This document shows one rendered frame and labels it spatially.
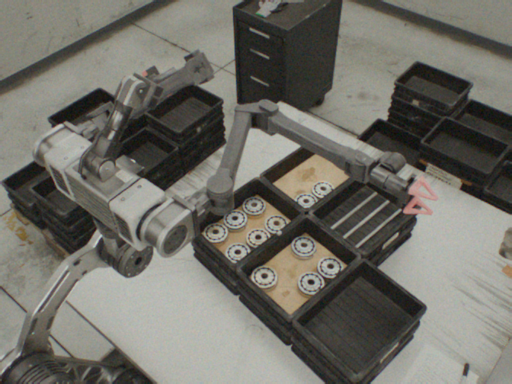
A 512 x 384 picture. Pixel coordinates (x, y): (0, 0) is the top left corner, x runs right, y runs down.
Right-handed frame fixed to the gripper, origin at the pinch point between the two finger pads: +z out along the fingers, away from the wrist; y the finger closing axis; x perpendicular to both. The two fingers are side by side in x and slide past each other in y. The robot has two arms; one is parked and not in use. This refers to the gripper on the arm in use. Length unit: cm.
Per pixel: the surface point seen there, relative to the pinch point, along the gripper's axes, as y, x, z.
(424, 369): 75, 5, 18
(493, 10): 116, -324, -97
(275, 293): 62, 23, -39
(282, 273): 62, 14, -43
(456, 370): 76, -2, 27
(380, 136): 120, -140, -86
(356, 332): 62, 16, -7
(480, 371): 76, -8, 34
